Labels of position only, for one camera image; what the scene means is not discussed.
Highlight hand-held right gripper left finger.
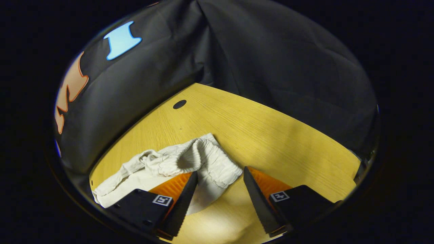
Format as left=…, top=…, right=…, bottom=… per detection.
left=105, top=171, right=198, bottom=238

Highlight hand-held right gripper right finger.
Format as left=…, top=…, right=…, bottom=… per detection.
left=243, top=166, right=335, bottom=238

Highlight white jeans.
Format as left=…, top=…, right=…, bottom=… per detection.
left=92, top=133, right=243, bottom=216

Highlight black backdrop cloth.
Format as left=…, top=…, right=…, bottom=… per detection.
left=54, top=0, right=379, bottom=183

